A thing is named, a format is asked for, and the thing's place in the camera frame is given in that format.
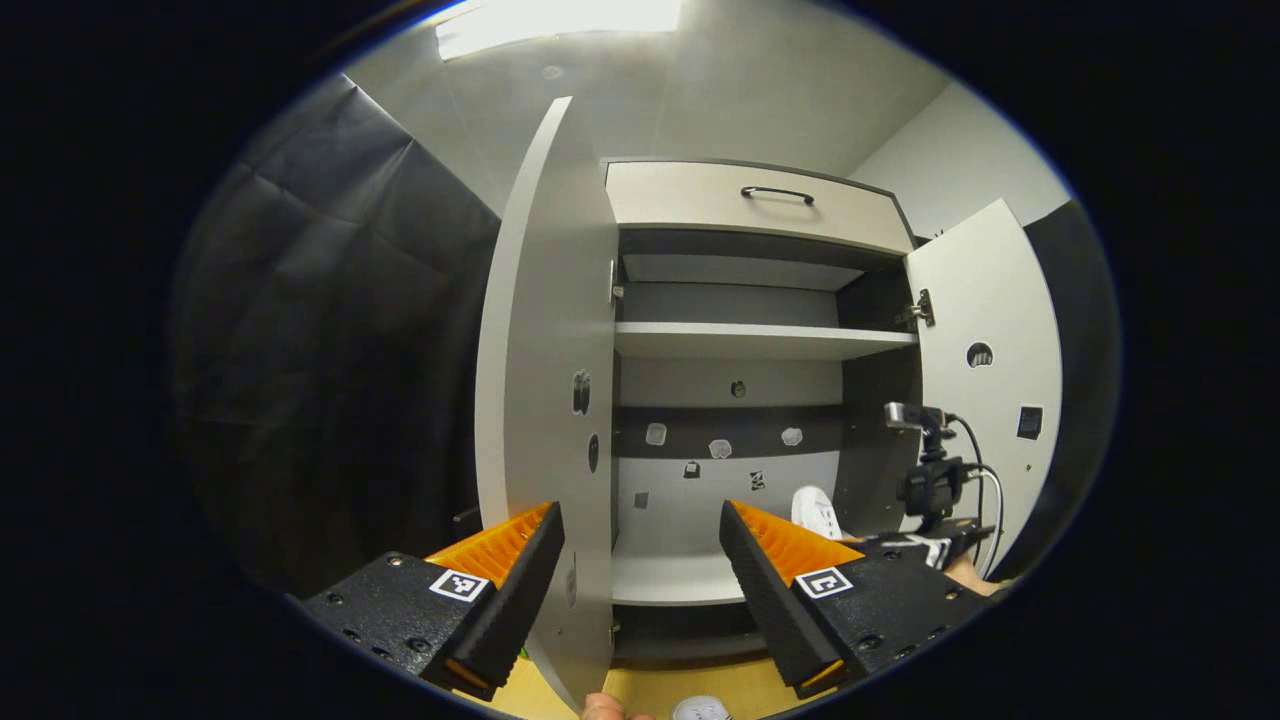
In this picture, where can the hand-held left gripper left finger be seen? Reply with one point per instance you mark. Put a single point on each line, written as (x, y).
(520, 590)

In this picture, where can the beige cabinet drawer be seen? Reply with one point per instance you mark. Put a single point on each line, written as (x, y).
(690, 195)

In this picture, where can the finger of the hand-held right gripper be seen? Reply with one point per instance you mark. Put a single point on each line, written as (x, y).
(900, 545)

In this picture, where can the white and grey shoe cabinet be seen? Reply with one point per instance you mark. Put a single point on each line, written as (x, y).
(700, 500)

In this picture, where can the white cabinet shelf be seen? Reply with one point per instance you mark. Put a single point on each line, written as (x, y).
(740, 342)

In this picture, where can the white canvas shoe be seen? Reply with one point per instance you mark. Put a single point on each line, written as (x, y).
(700, 710)
(815, 510)

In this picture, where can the metal door hinge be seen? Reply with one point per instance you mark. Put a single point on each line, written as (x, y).
(615, 280)
(920, 310)

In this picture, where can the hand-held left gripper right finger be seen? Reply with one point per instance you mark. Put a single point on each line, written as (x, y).
(760, 590)

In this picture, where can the black backdrop cloth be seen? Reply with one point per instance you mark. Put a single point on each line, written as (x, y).
(320, 350)
(1085, 320)

